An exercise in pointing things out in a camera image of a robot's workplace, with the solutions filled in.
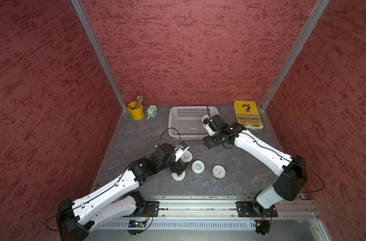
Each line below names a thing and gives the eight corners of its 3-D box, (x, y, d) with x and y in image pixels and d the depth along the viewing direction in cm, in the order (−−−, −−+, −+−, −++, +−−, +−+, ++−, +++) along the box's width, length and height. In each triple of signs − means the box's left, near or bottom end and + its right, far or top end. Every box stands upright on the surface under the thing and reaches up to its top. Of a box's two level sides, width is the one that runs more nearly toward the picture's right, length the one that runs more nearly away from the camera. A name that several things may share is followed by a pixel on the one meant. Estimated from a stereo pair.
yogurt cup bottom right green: (212, 180, 85) (213, 176, 80) (211, 169, 89) (212, 164, 84) (224, 180, 85) (226, 176, 80) (222, 169, 89) (224, 164, 84)
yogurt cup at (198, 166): (191, 175, 86) (191, 171, 81) (191, 165, 91) (191, 160, 85) (204, 176, 87) (205, 171, 81) (203, 165, 91) (204, 160, 85)
